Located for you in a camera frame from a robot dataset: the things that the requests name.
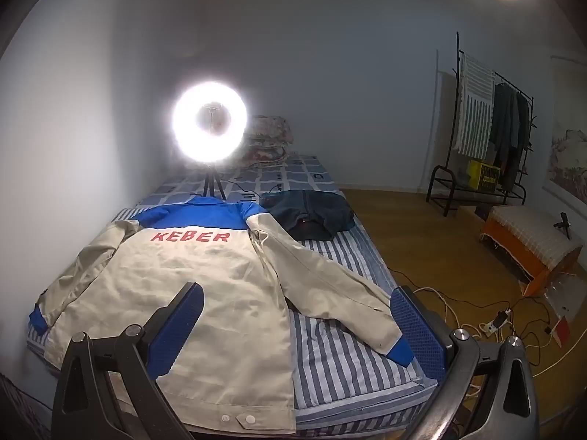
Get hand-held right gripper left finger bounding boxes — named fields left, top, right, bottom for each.
left=51, top=281, right=205, bottom=440

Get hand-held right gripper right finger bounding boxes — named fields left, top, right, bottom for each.
left=390, top=285, right=536, bottom=440

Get beige and blue work jacket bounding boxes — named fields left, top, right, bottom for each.
left=28, top=196, right=416, bottom=436

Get dark denim clothes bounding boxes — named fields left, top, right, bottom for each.
left=261, top=189, right=356, bottom=242

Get dark hanging clothes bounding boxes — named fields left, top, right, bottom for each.
left=488, top=82, right=533, bottom=191

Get black metal clothes rack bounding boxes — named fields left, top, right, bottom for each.
left=426, top=31, right=537, bottom=218

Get white power strip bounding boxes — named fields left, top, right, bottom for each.
left=479, top=309, right=512, bottom=335

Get bed with striped quilt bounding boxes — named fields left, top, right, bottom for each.
left=25, top=153, right=438, bottom=438

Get orange stool with checked cover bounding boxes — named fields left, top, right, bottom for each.
left=479, top=205, right=584, bottom=298

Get red and white box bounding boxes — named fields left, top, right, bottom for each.
left=546, top=275, right=581, bottom=347

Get yellow box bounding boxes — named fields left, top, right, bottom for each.
left=465, top=159, right=502, bottom=192

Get small black tripod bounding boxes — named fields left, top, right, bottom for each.
left=553, top=212, right=573, bottom=239

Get folded floral quilts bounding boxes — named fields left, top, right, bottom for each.
left=241, top=115, right=294, bottom=168

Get striped towel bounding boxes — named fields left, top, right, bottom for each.
left=452, top=52, right=496, bottom=159

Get white cable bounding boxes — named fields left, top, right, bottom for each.
left=413, top=286, right=569, bottom=377

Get black charger cable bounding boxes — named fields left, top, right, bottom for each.
left=227, top=182, right=285, bottom=203

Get ring light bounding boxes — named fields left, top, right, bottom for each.
left=172, top=80, right=251, bottom=166

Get landscape wall poster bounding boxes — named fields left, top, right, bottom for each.
left=541, top=55, right=587, bottom=207

